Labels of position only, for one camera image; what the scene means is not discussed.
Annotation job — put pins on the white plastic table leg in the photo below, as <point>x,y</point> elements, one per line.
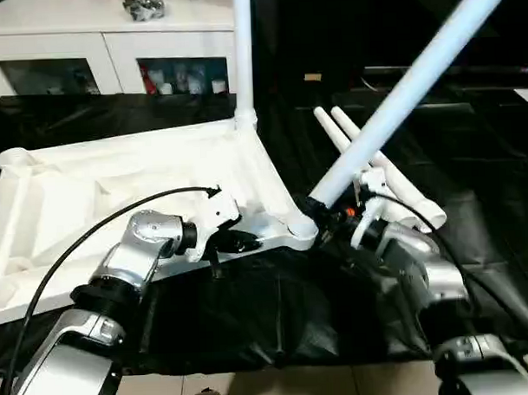
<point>324,121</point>
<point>409,192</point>
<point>416,88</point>
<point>244,55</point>

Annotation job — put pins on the white plastic table top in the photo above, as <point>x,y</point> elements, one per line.
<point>73,191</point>

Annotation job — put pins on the small tan label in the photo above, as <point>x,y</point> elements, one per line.
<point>313,77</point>

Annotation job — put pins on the black mat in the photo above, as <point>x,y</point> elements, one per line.
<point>462,156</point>

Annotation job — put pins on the long black bar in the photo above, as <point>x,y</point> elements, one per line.
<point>450,69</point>

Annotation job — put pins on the flat white board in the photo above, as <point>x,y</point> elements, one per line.
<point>527,98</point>

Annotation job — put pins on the black plastic bag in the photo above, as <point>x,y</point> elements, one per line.
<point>144,6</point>

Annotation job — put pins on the white cabinet with glass doors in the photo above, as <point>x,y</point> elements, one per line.
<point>68,44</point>

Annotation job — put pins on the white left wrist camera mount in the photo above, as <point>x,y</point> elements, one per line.
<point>217,212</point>

